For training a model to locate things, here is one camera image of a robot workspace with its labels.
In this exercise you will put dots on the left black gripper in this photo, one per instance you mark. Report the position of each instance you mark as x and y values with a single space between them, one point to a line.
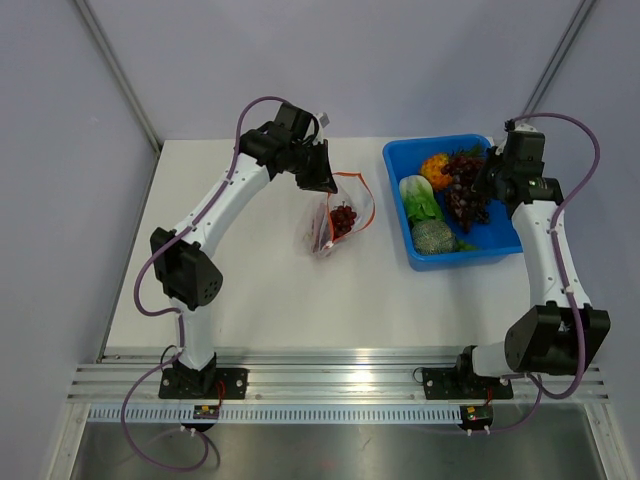
321 178

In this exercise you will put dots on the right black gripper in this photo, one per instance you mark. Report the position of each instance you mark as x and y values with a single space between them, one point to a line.
480 186

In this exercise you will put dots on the dark purple grape bunch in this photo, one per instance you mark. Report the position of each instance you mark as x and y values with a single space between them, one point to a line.
465 206

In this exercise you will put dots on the clear zip bag orange zipper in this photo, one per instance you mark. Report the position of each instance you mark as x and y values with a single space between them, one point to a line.
314 233

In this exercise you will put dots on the red grape bunch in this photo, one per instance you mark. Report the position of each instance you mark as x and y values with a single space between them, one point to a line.
342 220

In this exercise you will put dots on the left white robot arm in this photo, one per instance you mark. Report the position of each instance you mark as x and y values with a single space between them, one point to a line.
183 257

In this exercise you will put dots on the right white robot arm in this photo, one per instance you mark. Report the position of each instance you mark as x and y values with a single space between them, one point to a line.
561 332

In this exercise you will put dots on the orange toy pineapple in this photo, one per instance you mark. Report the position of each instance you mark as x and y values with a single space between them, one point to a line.
432 171

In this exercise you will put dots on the small green grape bunch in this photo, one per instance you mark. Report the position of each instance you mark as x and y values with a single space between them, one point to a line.
462 246

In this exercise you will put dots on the green cabbage toy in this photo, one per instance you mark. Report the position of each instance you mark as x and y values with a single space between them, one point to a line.
418 199

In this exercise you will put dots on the green cantaloupe melon toy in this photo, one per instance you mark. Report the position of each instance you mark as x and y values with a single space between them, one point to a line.
433 237

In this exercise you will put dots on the blue plastic bin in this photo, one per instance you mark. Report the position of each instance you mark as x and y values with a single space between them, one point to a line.
490 242

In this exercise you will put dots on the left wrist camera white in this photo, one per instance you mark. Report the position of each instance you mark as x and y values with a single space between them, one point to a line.
323 119

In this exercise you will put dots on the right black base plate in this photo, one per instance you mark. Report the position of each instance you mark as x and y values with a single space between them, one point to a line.
451 384

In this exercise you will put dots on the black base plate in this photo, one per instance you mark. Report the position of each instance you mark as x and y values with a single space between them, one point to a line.
225 383
451 384

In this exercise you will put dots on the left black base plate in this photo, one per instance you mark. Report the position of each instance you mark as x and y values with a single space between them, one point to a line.
225 383

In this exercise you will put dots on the aluminium rail frame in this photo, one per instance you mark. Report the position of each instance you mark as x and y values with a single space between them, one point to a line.
280 376

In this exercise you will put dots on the white slotted cable duct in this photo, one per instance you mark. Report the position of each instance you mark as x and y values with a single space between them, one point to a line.
278 414

